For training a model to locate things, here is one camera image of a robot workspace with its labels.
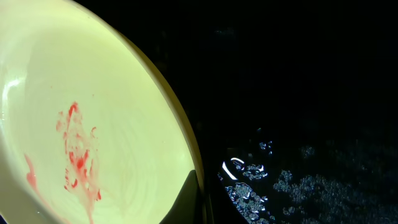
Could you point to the yellow plate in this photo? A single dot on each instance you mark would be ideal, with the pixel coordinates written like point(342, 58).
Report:
point(91, 132)

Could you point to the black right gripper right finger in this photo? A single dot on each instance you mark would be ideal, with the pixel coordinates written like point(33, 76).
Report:
point(223, 210)

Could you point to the round black tray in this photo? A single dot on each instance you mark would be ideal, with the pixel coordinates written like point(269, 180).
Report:
point(293, 103)

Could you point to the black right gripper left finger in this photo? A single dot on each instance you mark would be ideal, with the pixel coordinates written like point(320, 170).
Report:
point(187, 208)

